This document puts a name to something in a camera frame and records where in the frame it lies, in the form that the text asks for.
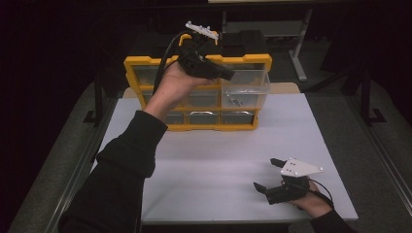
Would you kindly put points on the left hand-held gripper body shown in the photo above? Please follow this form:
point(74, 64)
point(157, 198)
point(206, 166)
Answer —
point(194, 59)

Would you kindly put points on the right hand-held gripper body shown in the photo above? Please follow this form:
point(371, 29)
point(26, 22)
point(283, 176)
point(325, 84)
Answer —
point(291, 190)

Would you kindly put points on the yellow drawer organizer cabinet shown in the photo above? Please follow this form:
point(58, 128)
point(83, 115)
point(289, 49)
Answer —
point(252, 59)

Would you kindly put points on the large clear plastic drawer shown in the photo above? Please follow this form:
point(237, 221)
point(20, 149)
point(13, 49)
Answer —
point(252, 84)

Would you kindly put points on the person's right hand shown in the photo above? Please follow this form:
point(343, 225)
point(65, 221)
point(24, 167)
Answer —
point(313, 204)

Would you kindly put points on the person's left hand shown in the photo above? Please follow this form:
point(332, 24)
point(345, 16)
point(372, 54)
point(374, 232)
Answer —
point(171, 87)

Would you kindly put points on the black metal stand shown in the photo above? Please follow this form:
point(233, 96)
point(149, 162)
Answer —
point(366, 97)
point(98, 100)

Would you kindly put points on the grey metal desk frame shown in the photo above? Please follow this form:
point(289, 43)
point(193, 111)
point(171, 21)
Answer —
point(302, 35)

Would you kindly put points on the aluminium frame rail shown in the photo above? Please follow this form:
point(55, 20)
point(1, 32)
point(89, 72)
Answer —
point(388, 165)
point(68, 194)

